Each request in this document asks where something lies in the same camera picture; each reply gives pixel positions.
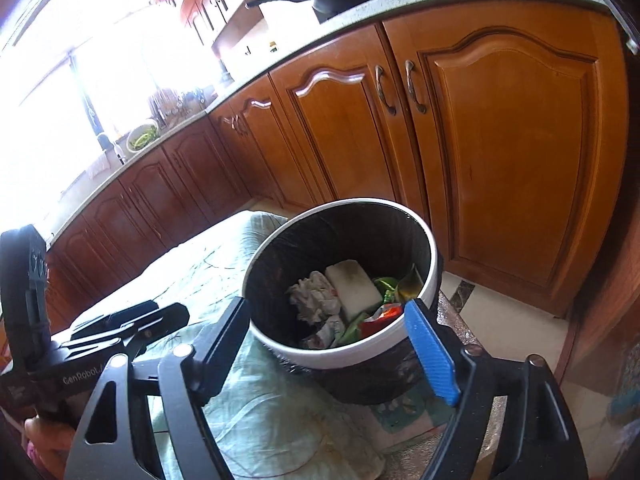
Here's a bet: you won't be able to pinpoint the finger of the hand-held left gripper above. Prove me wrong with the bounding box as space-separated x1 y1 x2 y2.
119 303 191 361
70 300 160 341

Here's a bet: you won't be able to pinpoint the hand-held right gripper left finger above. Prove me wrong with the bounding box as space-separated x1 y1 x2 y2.
64 296 251 480

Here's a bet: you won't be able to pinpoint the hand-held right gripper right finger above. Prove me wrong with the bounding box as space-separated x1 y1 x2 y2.
404 297 590 480

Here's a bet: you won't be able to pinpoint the green snack bag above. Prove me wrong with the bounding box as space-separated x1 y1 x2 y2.
335 276 403 347

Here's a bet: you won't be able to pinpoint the white tissue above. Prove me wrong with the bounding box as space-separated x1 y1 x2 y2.
287 270 343 326

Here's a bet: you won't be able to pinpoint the white rimmed trash bin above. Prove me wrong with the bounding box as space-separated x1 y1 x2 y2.
245 202 443 406

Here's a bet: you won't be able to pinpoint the person's left hand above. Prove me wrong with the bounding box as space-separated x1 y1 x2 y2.
24 415 76 466

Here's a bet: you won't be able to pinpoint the teal floral tablecloth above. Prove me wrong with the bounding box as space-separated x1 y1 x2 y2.
50 209 451 480

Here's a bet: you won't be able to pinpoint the white rectangular block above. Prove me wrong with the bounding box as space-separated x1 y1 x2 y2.
325 259 383 317

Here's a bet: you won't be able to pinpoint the white bowl of greens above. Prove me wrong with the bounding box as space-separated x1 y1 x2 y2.
126 119 161 152

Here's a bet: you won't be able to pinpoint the brown wooden base cabinets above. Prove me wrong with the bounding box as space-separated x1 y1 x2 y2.
45 0 631 321

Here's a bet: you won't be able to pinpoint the kitchen window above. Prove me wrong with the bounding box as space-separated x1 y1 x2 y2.
0 0 226 221

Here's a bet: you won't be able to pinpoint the bronze cabinet handle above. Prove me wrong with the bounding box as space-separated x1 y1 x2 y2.
375 65 397 116
404 60 427 115

